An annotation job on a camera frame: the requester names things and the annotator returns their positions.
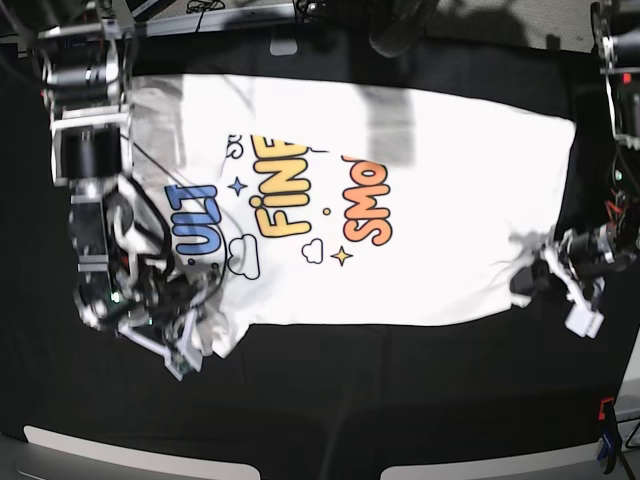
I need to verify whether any grey aluminium rail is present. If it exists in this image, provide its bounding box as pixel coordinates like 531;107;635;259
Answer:
136;1;296;37

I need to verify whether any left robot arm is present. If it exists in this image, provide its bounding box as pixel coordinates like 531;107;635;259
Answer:
510;1;639;311

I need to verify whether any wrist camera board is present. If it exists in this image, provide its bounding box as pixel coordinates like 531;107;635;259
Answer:
164;350;203;381
565;304;604;339

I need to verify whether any orange blue clamp near right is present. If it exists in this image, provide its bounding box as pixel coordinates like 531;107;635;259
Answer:
597;397;620;475

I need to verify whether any dark mesh cylinder background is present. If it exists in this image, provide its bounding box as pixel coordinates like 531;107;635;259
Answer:
369;0;439;58

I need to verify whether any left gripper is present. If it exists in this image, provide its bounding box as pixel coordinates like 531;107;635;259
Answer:
509;234;605;310

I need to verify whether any white printed t-shirt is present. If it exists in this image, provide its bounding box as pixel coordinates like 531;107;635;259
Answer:
132;74;576;357

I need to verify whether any black table cloth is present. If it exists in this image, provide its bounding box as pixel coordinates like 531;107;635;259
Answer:
1;29;639;479

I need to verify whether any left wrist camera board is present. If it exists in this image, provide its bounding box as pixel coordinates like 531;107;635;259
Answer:
565;304;604;339

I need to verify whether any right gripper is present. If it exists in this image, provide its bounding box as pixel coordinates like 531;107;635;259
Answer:
117;284;219;380

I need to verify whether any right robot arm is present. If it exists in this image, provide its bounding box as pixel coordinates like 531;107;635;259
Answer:
16;1;220;378

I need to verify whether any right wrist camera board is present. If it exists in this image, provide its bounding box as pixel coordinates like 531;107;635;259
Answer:
164;350;203;381

